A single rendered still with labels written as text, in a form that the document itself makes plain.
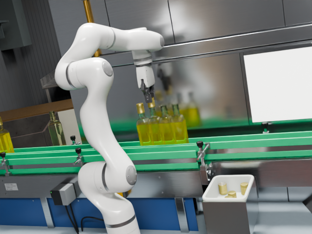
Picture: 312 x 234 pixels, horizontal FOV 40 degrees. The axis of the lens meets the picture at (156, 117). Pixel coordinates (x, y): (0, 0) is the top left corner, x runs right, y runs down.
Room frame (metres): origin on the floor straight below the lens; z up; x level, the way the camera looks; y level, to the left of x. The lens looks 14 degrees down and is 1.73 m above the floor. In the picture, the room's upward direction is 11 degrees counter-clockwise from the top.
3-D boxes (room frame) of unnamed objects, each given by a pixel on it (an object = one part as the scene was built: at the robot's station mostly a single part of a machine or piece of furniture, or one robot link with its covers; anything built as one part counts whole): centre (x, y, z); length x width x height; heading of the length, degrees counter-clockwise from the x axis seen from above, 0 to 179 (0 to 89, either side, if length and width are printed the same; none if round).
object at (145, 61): (1.94, 0.01, 1.53); 0.09 x 0.08 x 0.03; 157
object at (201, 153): (1.72, -0.17, 1.12); 0.17 x 0.03 x 0.12; 156
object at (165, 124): (1.91, -0.04, 1.16); 0.06 x 0.06 x 0.21; 65
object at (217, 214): (1.61, -0.24, 0.92); 0.27 x 0.17 x 0.15; 156
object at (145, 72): (1.93, 0.01, 1.46); 0.10 x 0.07 x 0.11; 157
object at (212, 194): (1.58, -0.23, 0.97); 0.22 x 0.17 x 0.09; 156
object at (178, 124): (1.89, -0.09, 1.16); 0.06 x 0.06 x 0.21; 66
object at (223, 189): (1.68, -0.22, 0.96); 0.04 x 0.04 x 0.04
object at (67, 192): (1.94, 0.51, 0.96); 0.08 x 0.08 x 0.08; 66
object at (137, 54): (1.93, 0.01, 1.61); 0.09 x 0.08 x 0.13; 60
